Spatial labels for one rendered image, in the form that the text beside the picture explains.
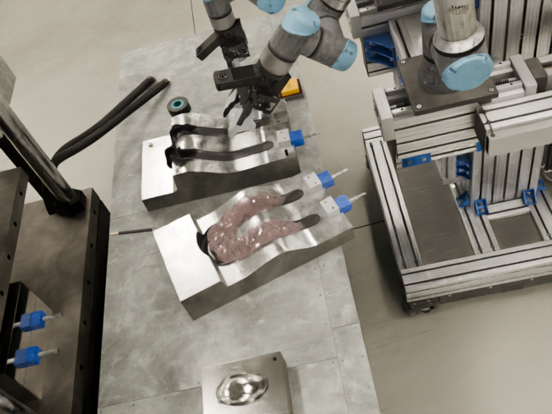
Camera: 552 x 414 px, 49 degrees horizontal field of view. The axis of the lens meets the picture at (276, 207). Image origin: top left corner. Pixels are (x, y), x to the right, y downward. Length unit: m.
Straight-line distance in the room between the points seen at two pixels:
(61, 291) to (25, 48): 2.95
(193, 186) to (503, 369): 1.29
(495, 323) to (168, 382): 1.33
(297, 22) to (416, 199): 1.33
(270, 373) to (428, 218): 1.19
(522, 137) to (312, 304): 0.71
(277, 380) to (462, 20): 0.91
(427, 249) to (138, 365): 1.20
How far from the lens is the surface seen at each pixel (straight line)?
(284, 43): 1.39
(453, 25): 1.45
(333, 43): 1.42
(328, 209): 1.69
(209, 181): 1.88
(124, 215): 2.01
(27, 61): 4.56
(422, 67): 1.73
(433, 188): 2.57
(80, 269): 1.98
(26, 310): 1.82
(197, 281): 1.63
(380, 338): 2.45
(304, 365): 1.56
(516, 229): 2.46
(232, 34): 1.96
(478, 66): 1.51
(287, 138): 1.85
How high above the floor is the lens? 2.21
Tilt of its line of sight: 50 degrees down
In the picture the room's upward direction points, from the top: 20 degrees counter-clockwise
